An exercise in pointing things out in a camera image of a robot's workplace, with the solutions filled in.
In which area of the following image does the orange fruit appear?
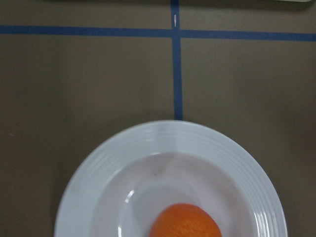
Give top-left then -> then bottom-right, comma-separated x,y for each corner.
149,203 -> 222,237

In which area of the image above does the white round plate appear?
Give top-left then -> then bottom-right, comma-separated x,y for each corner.
54,120 -> 288,237

